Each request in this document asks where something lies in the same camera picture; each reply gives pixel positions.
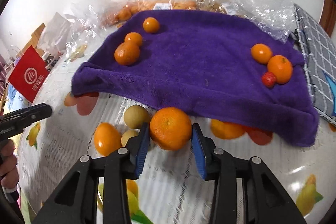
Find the small clear plastic bag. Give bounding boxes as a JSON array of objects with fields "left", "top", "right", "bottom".
[{"left": 66, "top": 1, "right": 126, "bottom": 62}]

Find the white plastic bag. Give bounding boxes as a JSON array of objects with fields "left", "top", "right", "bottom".
[{"left": 39, "top": 12, "right": 74, "bottom": 54}]

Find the tangerine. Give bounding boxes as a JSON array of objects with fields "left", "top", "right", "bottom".
[
  {"left": 114, "top": 42, "right": 140, "bottom": 66},
  {"left": 149, "top": 107, "right": 193, "bottom": 151},
  {"left": 267, "top": 55, "right": 293, "bottom": 84}
]

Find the purple towel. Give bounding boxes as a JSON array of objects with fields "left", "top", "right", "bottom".
[{"left": 71, "top": 9, "right": 319, "bottom": 148}]

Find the person's left hand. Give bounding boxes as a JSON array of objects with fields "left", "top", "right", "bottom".
[{"left": 0, "top": 139, "right": 20, "bottom": 197}]

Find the red paper bag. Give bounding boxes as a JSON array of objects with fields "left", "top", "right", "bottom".
[{"left": 5, "top": 46, "right": 50, "bottom": 104}]

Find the fruit print tablecloth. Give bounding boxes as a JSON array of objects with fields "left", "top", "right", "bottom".
[{"left": 17, "top": 93, "right": 336, "bottom": 224}]

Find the small orange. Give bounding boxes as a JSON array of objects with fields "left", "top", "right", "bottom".
[
  {"left": 94, "top": 122, "right": 122, "bottom": 157},
  {"left": 251, "top": 43, "right": 273, "bottom": 65},
  {"left": 124, "top": 32, "right": 143, "bottom": 46},
  {"left": 143, "top": 17, "right": 160, "bottom": 34}
]

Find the longan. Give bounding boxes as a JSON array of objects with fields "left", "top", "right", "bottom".
[
  {"left": 121, "top": 130, "right": 139, "bottom": 147},
  {"left": 123, "top": 105, "right": 151, "bottom": 129}
]

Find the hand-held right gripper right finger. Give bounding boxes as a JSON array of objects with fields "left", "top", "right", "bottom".
[{"left": 191, "top": 123, "right": 307, "bottom": 224}]

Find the pile of bagged oranges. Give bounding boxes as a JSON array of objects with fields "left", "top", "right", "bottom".
[{"left": 115, "top": 1, "right": 197, "bottom": 25}]

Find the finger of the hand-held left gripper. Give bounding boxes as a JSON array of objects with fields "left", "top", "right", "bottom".
[{"left": 0, "top": 103, "right": 53, "bottom": 139}]

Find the brown wooden door frame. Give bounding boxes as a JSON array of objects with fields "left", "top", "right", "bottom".
[{"left": 319, "top": 0, "right": 336, "bottom": 35}]

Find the small red fruit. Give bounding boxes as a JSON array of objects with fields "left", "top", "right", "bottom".
[{"left": 261, "top": 72, "right": 277, "bottom": 88}]

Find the grey checked bag blue star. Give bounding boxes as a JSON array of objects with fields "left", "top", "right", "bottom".
[{"left": 293, "top": 4, "right": 336, "bottom": 126}]

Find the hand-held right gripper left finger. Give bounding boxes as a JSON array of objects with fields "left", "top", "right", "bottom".
[{"left": 31, "top": 122, "right": 151, "bottom": 224}]

